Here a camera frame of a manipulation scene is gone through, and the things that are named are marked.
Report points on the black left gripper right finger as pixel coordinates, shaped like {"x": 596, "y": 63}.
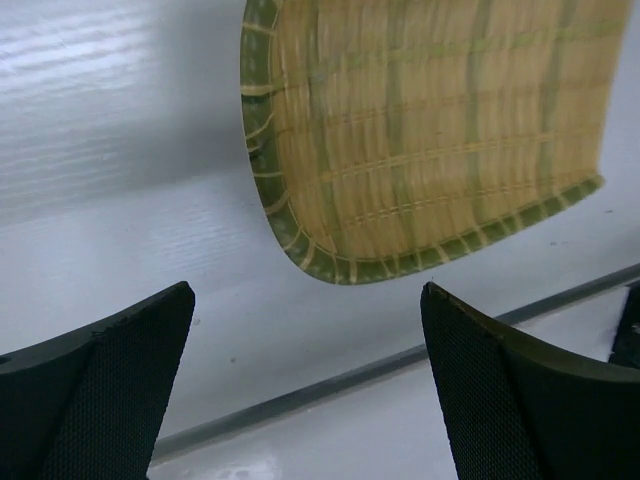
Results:
{"x": 516, "y": 407}

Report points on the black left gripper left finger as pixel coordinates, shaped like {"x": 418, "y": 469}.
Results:
{"x": 89, "y": 404}

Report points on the woven bamboo tray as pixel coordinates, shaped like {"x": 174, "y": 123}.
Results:
{"x": 387, "y": 138}

